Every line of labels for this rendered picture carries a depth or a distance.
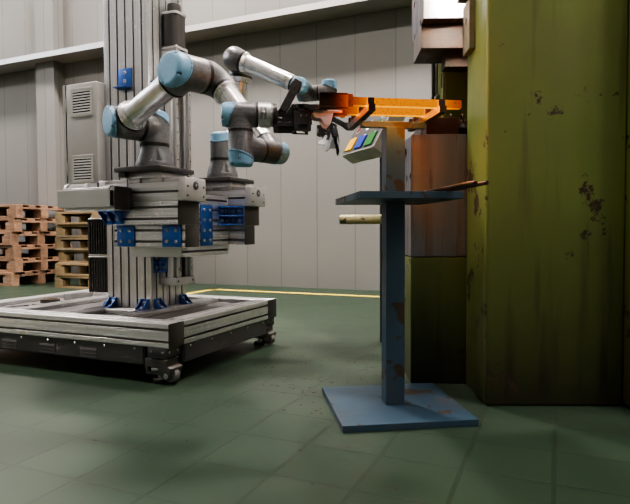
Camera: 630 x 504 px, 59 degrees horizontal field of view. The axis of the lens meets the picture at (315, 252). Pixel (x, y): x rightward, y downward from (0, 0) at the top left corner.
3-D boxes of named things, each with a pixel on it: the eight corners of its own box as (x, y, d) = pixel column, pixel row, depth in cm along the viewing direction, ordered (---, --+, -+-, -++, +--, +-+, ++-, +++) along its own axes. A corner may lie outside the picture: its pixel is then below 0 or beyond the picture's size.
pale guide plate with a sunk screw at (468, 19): (469, 48, 191) (469, -3, 191) (462, 56, 200) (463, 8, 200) (474, 48, 191) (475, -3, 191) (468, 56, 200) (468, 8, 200)
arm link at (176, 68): (135, 146, 224) (217, 84, 188) (99, 141, 213) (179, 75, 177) (130, 118, 226) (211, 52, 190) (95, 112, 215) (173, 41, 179)
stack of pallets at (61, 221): (186, 284, 600) (185, 212, 597) (137, 292, 530) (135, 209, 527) (108, 281, 644) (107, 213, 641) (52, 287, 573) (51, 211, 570)
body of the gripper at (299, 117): (310, 134, 177) (271, 134, 175) (310, 107, 176) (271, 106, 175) (313, 130, 169) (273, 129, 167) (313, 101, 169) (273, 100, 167)
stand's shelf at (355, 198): (359, 198, 155) (359, 190, 155) (335, 204, 195) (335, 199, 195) (463, 198, 159) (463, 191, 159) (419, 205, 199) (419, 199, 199)
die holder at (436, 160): (410, 256, 206) (410, 134, 204) (397, 252, 244) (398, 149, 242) (565, 256, 204) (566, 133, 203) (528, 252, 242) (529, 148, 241)
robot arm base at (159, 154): (127, 167, 222) (126, 142, 222) (152, 171, 236) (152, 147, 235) (157, 165, 216) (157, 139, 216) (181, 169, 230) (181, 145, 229)
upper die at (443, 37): (421, 48, 217) (421, 23, 217) (413, 63, 237) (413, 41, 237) (530, 47, 216) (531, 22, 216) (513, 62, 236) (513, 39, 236)
